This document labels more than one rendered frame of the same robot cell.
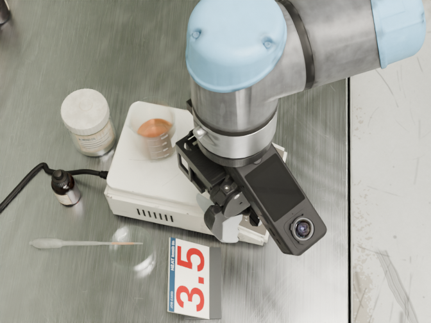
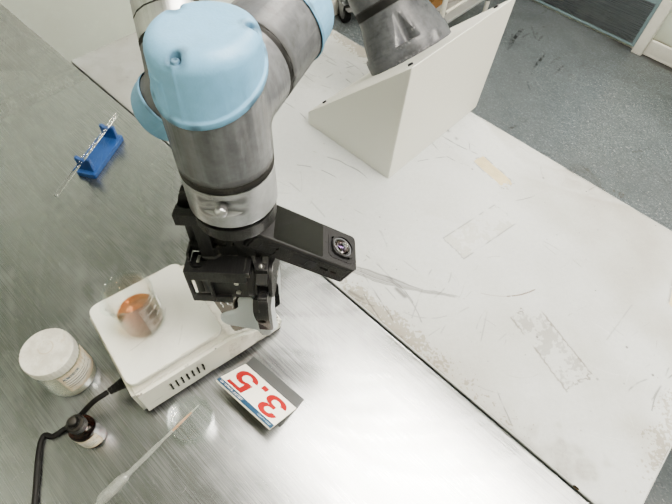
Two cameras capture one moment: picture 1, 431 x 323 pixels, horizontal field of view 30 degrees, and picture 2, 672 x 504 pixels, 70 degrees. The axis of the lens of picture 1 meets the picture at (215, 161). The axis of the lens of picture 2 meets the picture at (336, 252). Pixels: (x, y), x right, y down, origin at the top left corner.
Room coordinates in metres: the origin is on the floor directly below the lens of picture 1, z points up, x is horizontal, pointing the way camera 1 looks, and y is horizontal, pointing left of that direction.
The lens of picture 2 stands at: (0.14, 0.16, 1.52)
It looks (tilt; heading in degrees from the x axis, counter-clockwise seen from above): 56 degrees down; 300
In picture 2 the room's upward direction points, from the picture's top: 6 degrees clockwise
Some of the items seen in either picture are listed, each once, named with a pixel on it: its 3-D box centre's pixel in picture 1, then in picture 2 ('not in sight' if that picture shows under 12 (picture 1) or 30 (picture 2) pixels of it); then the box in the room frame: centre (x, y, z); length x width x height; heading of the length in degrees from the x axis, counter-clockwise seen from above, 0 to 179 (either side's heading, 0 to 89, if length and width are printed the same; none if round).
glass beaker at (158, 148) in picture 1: (152, 131); (133, 308); (0.44, 0.07, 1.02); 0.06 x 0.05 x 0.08; 93
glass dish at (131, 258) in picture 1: (131, 248); (191, 420); (0.34, 0.11, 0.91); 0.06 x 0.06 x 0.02
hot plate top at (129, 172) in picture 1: (166, 152); (156, 320); (0.43, 0.06, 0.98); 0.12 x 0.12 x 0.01; 72
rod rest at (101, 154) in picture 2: not in sight; (98, 149); (0.78, -0.12, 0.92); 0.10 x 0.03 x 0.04; 111
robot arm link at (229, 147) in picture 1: (232, 115); (230, 185); (0.35, -0.02, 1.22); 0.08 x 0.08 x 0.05
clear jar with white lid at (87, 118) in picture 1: (89, 124); (60, 363); (0.51, 0.16, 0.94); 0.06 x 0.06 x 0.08
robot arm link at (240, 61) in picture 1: (238, 61); (217, 99); (0.35, -0.03, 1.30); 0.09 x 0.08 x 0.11; 104
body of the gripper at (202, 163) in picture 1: (229, 152); (235, 242); (0.35, -0.01, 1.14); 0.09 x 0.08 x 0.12; 32
